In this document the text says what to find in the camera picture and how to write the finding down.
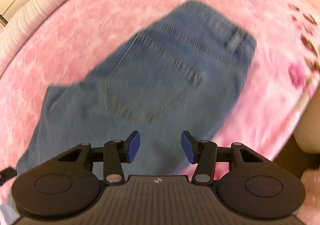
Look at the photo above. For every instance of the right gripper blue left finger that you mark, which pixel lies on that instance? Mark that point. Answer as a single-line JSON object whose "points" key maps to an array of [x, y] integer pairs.
{"points": [[117, 152]]}

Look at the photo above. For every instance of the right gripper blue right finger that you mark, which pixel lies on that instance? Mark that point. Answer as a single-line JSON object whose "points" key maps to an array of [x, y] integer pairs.
{"points": [[203, 153]]}

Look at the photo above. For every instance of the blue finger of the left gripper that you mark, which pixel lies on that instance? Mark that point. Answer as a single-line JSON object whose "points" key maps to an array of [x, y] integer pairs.
{"points": [[7, 174]]}

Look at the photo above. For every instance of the blue denim jeans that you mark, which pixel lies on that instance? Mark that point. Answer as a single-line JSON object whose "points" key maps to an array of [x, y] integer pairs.
{"points": [[184, 72]]}

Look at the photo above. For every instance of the white bed headboard cushion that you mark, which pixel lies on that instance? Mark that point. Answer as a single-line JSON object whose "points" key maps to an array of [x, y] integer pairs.
{"points": [[307, 130]]}

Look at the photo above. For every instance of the pink floral bed blanket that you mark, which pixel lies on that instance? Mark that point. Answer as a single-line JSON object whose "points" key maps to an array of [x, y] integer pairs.
{"points": [[81, 33]]}

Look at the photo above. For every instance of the striped grey pink duvet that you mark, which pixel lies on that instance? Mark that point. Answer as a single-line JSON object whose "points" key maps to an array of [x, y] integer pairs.
{"points": [[22, 26]]}

